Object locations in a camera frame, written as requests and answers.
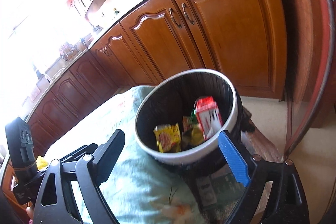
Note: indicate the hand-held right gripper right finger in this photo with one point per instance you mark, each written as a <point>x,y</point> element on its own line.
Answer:
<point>233,158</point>

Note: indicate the yellow snack packet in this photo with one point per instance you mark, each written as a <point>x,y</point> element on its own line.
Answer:
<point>168,137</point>

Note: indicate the black bin with white rim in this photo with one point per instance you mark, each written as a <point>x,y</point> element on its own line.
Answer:
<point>157,98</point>

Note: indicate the dark wooden cabinet door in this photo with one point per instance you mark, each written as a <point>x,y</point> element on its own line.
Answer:
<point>47,119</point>
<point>68,92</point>
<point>92,74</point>

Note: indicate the red white carton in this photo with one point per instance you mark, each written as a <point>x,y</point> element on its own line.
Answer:
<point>210,119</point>

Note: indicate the light green tablecloth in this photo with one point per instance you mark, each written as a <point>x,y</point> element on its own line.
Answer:
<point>136,182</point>

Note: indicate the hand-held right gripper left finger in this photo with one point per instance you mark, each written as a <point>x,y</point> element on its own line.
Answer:
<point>111,155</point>

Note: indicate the person's left hand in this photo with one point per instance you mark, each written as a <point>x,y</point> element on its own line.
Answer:
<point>30,211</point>

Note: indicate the large wooden cabinet door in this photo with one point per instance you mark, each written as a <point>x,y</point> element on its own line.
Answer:
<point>231,35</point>

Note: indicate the small dark kettle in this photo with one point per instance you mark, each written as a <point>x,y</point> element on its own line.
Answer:
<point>96,28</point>

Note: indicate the small green bottle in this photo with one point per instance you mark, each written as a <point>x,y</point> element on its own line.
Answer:
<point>115,12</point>

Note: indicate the utensil rack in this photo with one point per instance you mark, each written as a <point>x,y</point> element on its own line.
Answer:
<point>68,50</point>

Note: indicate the wooden door frame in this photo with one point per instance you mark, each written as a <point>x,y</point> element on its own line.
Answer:
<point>309,56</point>

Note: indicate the orange yellow packet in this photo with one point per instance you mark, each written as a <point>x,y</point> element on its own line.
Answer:
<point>193,134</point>

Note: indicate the green printed mat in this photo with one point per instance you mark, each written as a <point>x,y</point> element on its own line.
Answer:
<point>212,187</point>

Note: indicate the arched wooden cabinet door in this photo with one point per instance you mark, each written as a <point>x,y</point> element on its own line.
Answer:
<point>162,37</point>

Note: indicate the yellow ribbed sponge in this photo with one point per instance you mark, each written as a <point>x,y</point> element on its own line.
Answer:
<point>42,163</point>

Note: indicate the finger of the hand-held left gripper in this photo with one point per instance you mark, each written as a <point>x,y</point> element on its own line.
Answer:
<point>78,151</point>

